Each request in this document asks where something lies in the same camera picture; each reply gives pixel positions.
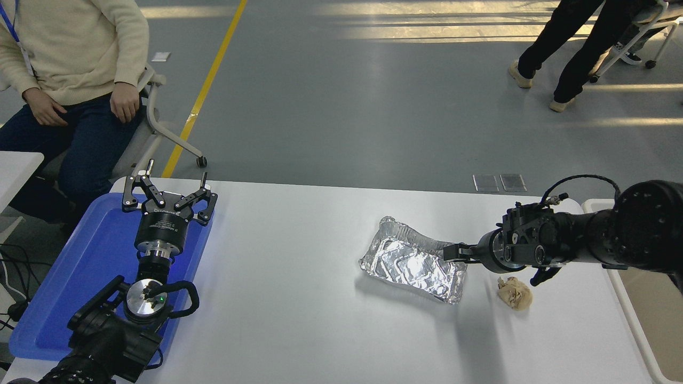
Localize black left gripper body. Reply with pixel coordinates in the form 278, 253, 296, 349
133, 191, 201, 251

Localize black power plug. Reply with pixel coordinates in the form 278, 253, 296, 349
6, 300, 30, 322

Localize foil tray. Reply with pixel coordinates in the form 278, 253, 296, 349
359, 216, 468, 305

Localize small white side table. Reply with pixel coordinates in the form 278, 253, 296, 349
0, 151, 44, 214

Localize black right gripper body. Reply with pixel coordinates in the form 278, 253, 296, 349
472, 229, 507, 271

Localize large pale bin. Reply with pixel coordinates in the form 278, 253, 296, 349
582, 198, 683, 384

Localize grey office chair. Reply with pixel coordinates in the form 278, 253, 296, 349
37, 61, 209, 185

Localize person's left hand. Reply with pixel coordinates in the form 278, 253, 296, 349
109, 82, 141, 124

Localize blue plastic tray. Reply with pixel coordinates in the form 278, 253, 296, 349
9, 192, 216, 370

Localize person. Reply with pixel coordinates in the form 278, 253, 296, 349
0, 0, 150, 225
507, 0, 649, 113
614, 24, 668, 66

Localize white wheeled chair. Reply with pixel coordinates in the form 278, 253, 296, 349
590, 0, 683, 83

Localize person's right hand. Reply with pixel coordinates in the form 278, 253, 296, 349
22, 88, 69, 127

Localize blue lanyard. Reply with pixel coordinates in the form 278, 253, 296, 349
0, 0, 36, 78

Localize black floor cable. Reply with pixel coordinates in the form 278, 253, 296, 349
0, 244, 41, 305

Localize crumpled tan paper ball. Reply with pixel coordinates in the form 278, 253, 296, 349
497, 276, 533, 311

